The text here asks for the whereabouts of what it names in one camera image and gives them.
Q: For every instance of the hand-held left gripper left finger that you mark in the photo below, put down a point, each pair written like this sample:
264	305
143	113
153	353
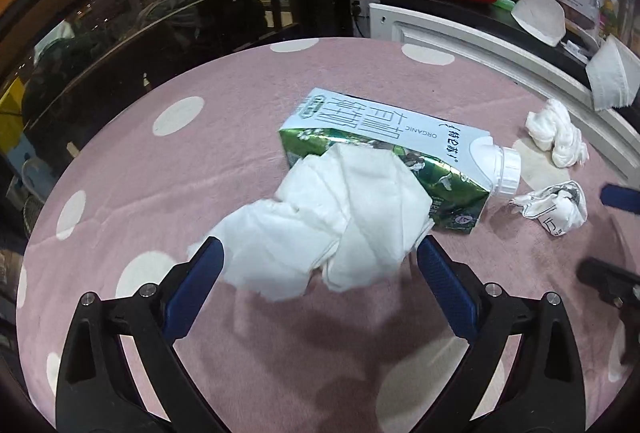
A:
197	288

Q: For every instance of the yellow box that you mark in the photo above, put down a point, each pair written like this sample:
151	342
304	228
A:
12	108

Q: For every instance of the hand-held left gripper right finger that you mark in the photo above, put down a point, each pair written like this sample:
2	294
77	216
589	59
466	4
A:
447	288

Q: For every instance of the large white tissue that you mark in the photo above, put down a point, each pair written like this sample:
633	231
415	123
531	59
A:
325	223

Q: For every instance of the green and white milk carton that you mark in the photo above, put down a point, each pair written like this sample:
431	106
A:
380	123

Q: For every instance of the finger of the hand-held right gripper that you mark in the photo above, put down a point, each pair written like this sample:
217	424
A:
620	200
607	280

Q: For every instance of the white face mask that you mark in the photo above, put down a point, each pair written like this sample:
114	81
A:
540	18
615	78

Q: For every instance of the crumpled printed white wrapper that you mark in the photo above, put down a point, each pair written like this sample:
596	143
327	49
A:
550	210

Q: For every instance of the small white crumpled tissue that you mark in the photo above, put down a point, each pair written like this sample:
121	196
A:
555	133

